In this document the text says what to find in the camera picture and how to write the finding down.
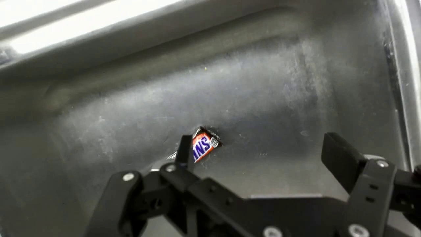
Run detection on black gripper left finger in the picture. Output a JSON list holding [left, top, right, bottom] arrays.
[[85, 134, 248, 237]]

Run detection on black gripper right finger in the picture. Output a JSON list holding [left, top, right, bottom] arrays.
[[321, 132, 421, 237]]

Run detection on brown snickers bar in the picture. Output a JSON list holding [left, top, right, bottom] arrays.
[[190, 126, 223, 166]]

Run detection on stainless steel double sink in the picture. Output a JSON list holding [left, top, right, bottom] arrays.
[[0, 0, 421, 237]]

